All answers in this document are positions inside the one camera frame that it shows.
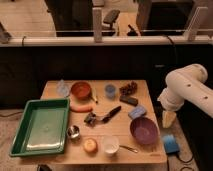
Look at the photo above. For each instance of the black office chair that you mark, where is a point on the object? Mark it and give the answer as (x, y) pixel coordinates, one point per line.
(110, 19)

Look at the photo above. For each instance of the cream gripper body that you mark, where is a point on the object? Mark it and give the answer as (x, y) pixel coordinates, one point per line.
(168, 118)

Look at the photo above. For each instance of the brown pine cone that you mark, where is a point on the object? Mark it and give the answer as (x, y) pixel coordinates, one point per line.
(129, 88)

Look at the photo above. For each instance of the orange bowl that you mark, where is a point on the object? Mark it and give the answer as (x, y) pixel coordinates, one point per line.
(81, 90)

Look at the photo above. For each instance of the blue box on floor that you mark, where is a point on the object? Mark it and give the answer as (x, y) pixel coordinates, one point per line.
(170, 144)

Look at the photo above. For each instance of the white plastic cup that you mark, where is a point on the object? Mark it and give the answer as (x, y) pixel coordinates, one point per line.
(110, 145)

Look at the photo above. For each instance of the orange carrot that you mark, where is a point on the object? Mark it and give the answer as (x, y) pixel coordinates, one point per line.
(81, 109)

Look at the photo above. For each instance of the yellow pencil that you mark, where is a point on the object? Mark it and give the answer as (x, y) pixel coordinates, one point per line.
(94, 95)

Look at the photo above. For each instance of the black dish brush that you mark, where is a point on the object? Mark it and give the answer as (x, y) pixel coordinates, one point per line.
(91, 119)

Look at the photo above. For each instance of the orange round fruit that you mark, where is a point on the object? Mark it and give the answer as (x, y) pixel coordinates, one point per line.
(90, 145)

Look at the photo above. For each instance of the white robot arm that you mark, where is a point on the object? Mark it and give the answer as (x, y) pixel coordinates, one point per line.
(185, 84)

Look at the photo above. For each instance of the clear plastic bag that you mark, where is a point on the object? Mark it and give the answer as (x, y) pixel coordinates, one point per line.
(62, 89)

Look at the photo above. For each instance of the wooden board table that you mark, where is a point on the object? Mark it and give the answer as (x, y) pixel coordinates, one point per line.
(118, 126)

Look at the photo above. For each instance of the purple bowl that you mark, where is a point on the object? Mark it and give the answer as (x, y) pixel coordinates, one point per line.
(144, 130)

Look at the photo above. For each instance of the metal spoon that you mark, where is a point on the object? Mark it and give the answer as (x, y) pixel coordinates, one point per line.
(129, 148)

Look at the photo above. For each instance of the blue plastic cup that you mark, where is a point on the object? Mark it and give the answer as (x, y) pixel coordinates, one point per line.
(110, 91)

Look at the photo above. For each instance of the green plastic tray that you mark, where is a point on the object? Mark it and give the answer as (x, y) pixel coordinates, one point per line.
(42, 129)

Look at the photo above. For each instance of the dark rectangular block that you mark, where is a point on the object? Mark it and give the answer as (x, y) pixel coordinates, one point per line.
(129, 100)

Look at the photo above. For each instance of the small metal cup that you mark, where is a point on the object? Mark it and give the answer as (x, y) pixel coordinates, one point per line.
(73, 132)

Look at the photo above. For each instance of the blue sponge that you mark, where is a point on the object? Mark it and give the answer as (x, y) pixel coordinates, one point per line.
(137, 112)

